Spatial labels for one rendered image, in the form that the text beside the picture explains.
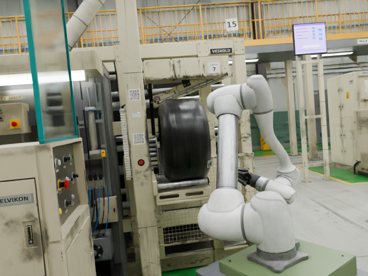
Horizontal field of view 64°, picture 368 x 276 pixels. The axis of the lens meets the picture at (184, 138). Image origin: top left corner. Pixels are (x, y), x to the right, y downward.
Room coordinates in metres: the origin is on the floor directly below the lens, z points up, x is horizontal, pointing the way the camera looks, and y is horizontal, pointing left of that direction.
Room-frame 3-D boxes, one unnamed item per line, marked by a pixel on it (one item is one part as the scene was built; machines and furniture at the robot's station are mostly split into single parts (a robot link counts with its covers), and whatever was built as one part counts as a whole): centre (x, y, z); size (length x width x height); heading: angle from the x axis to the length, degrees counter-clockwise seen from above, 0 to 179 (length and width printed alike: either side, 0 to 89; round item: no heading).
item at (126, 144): (1.97, 0.39, 1.19); 0.05 x 0.04 x 0.48; 7
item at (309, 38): (5.36, -2.40, 2.60); 0.60 x 0.05 x 0.55; 93
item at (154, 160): (2.42, 0.32, 1.05); 0.20 x 0.15 x 0.30; 97
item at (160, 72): (2.38, -0.03, 1.71); 0.61 x 0.25 x 0.15; 97
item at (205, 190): (1.93, 0.04, 0.83); 0.36 x 0.09 x 0.06; 97
